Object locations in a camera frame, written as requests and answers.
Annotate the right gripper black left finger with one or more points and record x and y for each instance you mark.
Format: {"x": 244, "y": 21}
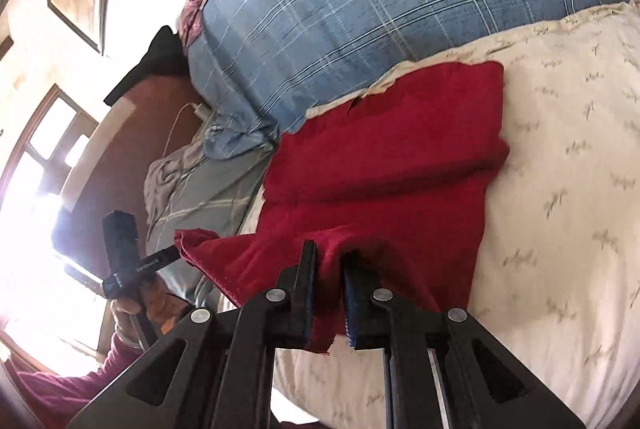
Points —
{"x": 212, "y": 370}

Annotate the maroon patterned cloth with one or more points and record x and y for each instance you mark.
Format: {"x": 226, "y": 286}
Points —
{"x": 189, "y": 23}

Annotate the wooden framed window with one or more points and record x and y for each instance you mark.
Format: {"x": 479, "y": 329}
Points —
{"x": 52, "y": 310}

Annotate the red knit garment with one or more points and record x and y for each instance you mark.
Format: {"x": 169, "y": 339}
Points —
{"x": 399, "y": 176}

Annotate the white charger with cable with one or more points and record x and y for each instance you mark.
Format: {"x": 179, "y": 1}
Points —
{"x": 201, "y": 112}

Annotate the person's left hand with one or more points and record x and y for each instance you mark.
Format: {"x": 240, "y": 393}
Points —
{"x": 162, "y": 308}

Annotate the grey plaid bedsheet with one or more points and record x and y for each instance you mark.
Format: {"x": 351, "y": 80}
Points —
{"x": 187, "y": 190}

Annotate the black cloth on headboard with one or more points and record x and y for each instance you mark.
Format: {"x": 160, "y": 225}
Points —
{"x": 165, "y": 57}

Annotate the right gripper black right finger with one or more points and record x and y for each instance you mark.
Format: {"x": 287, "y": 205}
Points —
{"x": 443, "y": 370}

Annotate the brown wooden headboard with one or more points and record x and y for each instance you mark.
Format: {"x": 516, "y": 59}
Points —
{"x": 111, "y": 171}

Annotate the magenta left sleeve forearm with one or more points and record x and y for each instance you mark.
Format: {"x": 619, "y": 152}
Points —
{"x": 55, "y": 400}

